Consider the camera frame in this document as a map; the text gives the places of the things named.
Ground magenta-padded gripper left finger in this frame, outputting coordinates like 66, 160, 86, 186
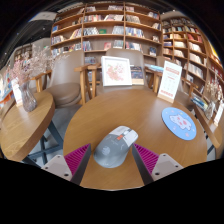
40, 143, 92, 186

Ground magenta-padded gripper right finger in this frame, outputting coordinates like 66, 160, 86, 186
131, 143, 184, 186

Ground grey computer mouse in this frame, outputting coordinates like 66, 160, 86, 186
93, 125, 139, 169

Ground round blue mouse pad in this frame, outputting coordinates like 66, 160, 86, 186
161, 106, 198, 141

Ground round wooden side table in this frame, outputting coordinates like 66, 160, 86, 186
0, 90, 64, 168
194, 103, 224, 158

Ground beige padded wooden armchair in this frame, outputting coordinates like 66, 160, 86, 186
155, 54, 198, 113
31, 49, 93, 109
83, 48, 159, 96

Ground glass vase beige dried flowers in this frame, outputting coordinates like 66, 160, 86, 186
203, 71, 221, 121

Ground glass vase pink dried flowers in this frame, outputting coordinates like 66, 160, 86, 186
8, 44, 68, 113

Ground stack of books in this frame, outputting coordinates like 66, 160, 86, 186
191, 94, 209, 112

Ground white card sign wooden stand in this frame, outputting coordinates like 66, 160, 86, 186
157, 60, 183, 104

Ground dark cover book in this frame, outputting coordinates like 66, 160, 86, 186
129, 65, 145, 86

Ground light blue book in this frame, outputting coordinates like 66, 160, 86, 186
144, 63, 165, 73

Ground white framed floral picture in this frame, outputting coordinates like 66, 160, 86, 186
100, 55, 133, 88

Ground distant wooden bookshelf unit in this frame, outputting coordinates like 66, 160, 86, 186
13, 43, 34, 68

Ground curved wooden bookshelf unit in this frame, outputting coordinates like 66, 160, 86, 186
160, 14, 224, 108

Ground large wooden bookshelf unit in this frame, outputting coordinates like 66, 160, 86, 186
49, 3, 163, 68

